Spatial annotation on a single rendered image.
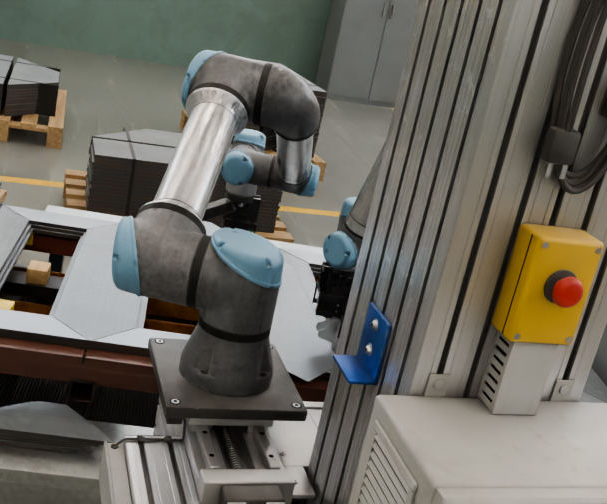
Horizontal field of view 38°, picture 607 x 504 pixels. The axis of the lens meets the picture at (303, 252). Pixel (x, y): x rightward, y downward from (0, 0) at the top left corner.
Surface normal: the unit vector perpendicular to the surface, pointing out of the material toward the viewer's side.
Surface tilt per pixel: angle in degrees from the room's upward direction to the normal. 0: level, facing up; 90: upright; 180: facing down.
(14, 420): 0
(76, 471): 0
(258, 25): 90
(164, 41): 90
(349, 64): 90
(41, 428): 0
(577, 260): 90
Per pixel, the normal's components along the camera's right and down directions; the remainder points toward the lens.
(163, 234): 0.16, -0.62
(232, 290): -0.11, 0.32
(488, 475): 0.20, -0.92
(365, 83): 0.26, 0.38
